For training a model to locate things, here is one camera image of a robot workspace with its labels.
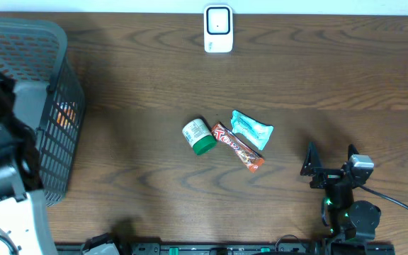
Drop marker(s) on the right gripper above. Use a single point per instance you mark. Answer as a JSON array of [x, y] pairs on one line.
[[327, 176]]

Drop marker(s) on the teal tissue packet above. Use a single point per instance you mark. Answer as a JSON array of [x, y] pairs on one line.
[[257, 133]]

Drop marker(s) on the red chocolate bar wrapper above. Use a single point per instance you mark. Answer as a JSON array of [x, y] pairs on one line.
[[249, 157]]

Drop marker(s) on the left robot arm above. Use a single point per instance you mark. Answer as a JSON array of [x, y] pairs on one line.
[[24, 225]]

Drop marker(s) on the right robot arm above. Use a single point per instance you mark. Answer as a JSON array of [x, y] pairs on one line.
[[352, 222]]

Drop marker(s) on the white barcode scanner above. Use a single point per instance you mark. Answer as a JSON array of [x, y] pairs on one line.
[[218, 28]]

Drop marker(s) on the white bottle green cap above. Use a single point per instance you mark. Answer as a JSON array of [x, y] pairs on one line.
[[199, 136]]

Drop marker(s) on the grey plastic shopping basket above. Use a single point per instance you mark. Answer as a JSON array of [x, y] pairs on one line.
[[49, 97]]

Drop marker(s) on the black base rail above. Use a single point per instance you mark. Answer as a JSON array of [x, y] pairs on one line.
[[110, 244]]

